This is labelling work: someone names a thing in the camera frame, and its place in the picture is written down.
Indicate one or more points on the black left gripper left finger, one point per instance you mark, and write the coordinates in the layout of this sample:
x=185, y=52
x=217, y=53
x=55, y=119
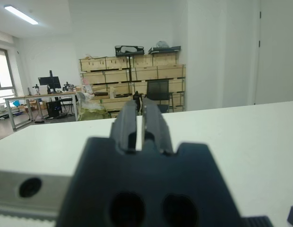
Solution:
x=125, y=127

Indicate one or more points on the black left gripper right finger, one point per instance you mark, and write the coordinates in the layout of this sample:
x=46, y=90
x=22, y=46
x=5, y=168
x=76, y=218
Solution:
x=156, y=125

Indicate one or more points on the black upright stand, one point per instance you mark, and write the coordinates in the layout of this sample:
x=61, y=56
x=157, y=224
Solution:
x=136, y=95

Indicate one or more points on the black mesh office chair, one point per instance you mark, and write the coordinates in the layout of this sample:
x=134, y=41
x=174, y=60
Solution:
x=158, y=89

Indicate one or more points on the yellow-green sack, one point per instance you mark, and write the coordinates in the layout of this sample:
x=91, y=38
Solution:
x=92, y=114

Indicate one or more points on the wooden crate stack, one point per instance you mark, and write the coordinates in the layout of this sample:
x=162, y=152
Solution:
x=146, y=73

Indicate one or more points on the black computer tower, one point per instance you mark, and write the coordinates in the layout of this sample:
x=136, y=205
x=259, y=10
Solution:
x=53, y=108

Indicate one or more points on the flat black tray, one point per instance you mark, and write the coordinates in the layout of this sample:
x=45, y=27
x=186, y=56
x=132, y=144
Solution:
x=164, y=50

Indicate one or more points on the open black case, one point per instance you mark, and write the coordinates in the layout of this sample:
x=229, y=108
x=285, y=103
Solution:
x=117, y=50

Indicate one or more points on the grey bag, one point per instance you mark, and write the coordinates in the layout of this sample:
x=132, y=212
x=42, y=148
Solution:
x=162, y=44

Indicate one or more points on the wooden top metal desk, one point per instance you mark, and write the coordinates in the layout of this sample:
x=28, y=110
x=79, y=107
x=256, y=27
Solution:
x=42, y=95

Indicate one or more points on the black computer monitor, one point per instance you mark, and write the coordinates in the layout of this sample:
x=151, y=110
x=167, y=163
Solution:
x=49, y=81

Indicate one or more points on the window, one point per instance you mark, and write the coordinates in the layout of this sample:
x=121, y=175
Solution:
x=2, y=71

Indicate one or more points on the white door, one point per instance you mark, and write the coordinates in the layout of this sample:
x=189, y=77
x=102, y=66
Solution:
x=278, y=52

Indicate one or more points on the ceiling light strip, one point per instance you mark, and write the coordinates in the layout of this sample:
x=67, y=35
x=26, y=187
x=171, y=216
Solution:
x=21, y=14

